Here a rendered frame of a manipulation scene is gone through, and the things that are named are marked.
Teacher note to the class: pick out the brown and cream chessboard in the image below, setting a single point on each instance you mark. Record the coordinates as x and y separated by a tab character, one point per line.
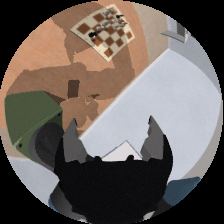
110	40

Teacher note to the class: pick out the white queen chess piece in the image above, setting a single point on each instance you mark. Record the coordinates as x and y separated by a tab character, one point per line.
107	12

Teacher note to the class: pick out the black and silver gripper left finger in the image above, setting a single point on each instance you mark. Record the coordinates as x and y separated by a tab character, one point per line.
70	153

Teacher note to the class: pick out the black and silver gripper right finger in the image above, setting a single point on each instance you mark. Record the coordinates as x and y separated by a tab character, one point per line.
157	151

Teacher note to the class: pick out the white chess king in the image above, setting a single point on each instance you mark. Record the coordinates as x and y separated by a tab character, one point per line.
105	23

